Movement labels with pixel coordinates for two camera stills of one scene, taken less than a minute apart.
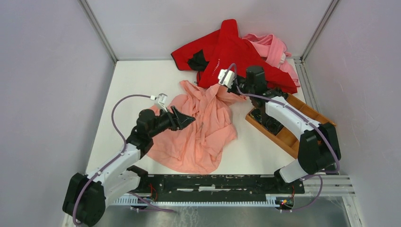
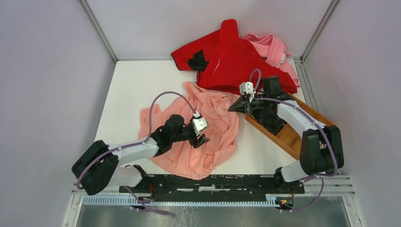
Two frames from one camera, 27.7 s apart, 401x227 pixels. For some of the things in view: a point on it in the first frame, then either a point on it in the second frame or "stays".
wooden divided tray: [287, 140] stays
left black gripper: [178, 120] to [196, 142]
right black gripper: [232, 89] to [240, 104]
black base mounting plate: [162, 185] stays
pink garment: [274, 50] stays
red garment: [222, 49] stays
